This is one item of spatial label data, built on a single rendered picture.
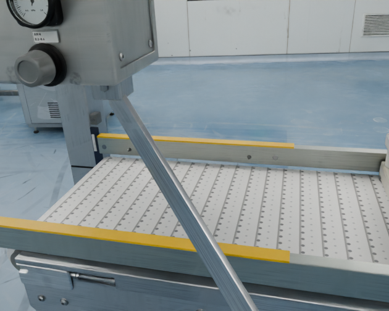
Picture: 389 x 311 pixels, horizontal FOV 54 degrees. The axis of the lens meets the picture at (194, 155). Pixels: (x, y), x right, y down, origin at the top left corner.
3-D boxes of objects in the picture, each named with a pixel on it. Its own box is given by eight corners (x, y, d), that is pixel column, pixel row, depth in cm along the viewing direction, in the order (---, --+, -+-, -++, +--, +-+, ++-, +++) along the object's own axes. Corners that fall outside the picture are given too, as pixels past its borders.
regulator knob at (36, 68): (13, 94, 29) (-2, 35, 27) (33, 85, 31) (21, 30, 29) (52, 95, 28) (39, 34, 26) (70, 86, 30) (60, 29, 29)
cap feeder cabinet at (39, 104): (26, 135, 319) (3, 41, 287) (56, 113, 370) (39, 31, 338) (99, 135, 311) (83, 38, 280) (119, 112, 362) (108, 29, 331)
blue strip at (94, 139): (104, 220, 77) (89, 127, 69) (106, 218, 78) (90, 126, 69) (112, 221, 77) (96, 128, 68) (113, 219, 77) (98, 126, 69)
